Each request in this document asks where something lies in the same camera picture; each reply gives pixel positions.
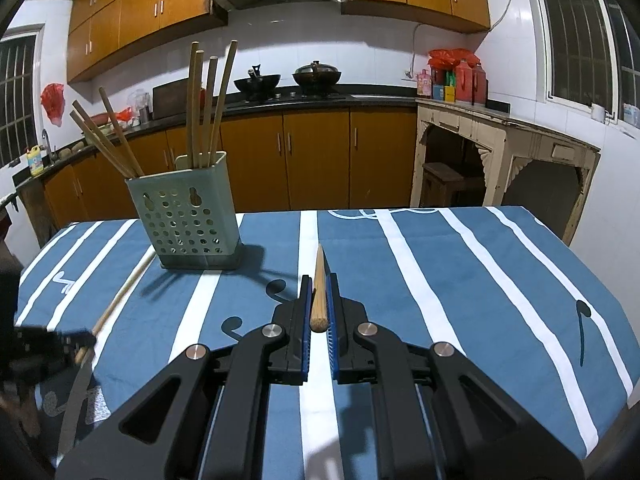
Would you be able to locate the dark barred window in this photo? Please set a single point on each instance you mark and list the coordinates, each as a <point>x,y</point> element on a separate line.
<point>17,95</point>

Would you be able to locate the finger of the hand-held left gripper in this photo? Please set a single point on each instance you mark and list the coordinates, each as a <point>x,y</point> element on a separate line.
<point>55,340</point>

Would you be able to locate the dark cutting board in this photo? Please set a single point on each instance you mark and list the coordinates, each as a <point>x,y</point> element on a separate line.
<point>170,100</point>

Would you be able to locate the wooden lower kitchen cabinets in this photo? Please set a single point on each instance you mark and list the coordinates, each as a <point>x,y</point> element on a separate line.
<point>315,155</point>

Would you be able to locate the red bag on counter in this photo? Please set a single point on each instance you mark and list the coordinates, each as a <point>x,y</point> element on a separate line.
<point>126,116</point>

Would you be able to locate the white cup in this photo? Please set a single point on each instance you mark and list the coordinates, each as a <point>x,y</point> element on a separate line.
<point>597,111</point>

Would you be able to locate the yellow detergent bottle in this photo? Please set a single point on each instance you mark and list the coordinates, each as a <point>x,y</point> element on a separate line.
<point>36,161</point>

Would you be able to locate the small blue box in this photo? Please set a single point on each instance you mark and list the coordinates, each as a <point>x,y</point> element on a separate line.
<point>438,92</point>

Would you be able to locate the red bowl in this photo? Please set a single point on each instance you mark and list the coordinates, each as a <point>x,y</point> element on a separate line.
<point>98,118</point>

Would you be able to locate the red plastic bag on wall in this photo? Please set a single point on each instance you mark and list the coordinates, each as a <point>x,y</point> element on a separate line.
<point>52,102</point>

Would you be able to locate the green perforated utensil holder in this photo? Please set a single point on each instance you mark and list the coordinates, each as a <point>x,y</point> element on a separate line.
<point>185,220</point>

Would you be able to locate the red plastic bag on jugs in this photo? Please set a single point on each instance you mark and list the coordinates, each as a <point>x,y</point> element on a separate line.
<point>450,57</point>

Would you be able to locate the small yellow box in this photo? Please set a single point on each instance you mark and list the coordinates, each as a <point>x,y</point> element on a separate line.
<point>450,94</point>

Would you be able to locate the blue white packet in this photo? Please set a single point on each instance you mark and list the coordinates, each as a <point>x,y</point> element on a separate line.
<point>631,116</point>

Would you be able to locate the small wooden stool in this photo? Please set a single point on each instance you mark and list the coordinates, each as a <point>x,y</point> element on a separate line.
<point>440,170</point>

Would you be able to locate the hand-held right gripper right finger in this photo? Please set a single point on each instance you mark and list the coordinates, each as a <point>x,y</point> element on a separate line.
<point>332,340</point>

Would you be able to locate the clear glass jar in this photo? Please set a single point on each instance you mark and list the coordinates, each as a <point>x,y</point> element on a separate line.
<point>139,102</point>

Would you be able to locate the black wok with lid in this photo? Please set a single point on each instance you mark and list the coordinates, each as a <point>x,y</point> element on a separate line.
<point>317,77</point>

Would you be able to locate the worn cream wooden table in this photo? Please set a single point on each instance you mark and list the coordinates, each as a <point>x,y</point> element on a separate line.
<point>500,120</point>

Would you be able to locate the red plastic jug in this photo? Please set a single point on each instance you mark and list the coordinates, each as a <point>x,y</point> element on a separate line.
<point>480,87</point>
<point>465,85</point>

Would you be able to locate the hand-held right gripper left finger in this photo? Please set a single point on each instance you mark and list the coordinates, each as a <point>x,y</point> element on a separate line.
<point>304,330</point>

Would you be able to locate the metal faucet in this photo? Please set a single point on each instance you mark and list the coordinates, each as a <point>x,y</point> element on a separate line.
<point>46,137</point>

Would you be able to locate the red bottle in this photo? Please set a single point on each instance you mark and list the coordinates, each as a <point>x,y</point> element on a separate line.
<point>203,99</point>

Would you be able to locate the blue white striped tablecloth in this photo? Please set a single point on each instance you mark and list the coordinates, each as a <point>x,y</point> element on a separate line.
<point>450,310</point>

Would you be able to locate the pink bottle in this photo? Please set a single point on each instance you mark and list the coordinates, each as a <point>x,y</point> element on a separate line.
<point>424,84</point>

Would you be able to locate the gas stove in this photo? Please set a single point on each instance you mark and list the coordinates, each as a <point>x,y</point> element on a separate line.
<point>300,96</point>

